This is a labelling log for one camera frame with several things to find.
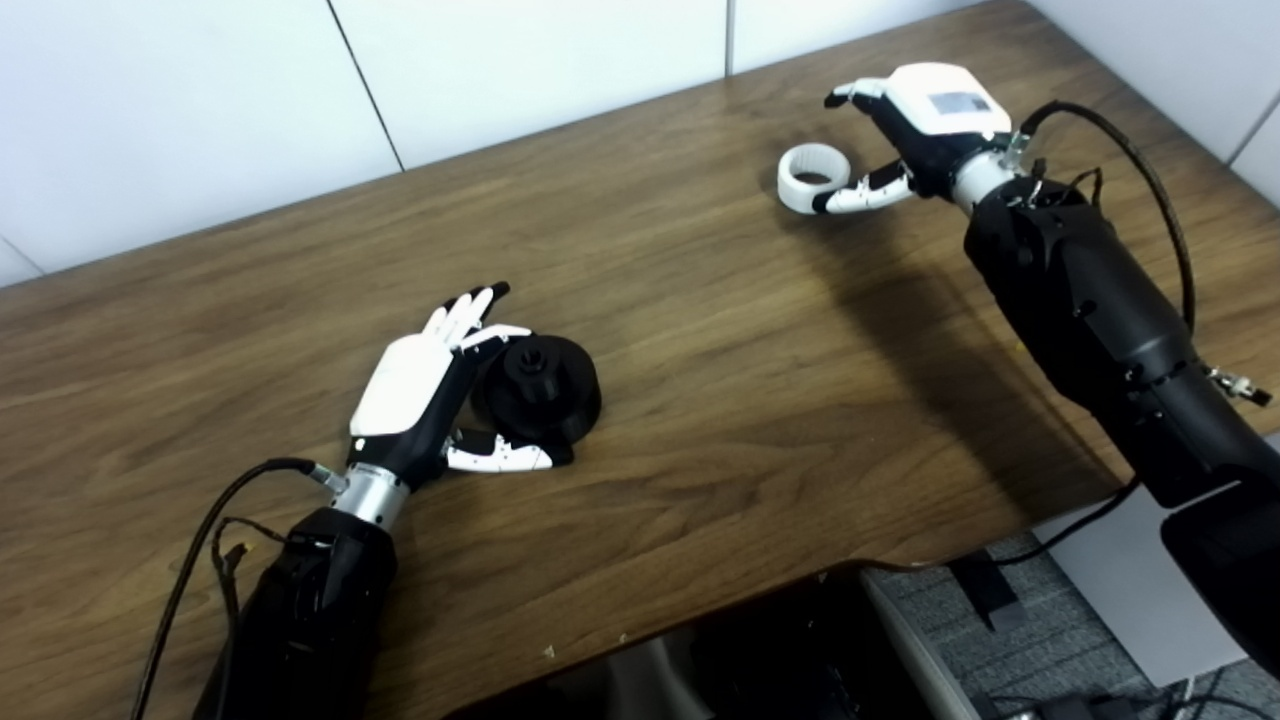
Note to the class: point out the glossy black robot torso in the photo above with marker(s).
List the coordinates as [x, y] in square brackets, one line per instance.
[760, 650]

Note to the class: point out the white cabinet box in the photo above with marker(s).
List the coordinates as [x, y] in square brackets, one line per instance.
[1110, 580]

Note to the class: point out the round black plastic part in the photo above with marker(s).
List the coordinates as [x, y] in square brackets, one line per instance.
[560, 400]

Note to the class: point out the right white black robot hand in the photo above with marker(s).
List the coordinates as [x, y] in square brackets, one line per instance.
[940, 110]

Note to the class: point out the flat black floor bracket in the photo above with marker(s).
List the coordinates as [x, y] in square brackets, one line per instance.
[985, 590]

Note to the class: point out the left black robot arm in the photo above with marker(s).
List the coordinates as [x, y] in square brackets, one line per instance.
[310, 610]

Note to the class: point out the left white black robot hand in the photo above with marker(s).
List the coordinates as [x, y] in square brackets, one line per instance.
[405, 385]

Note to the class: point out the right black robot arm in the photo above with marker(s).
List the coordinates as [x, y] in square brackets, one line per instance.
[1100, 320]

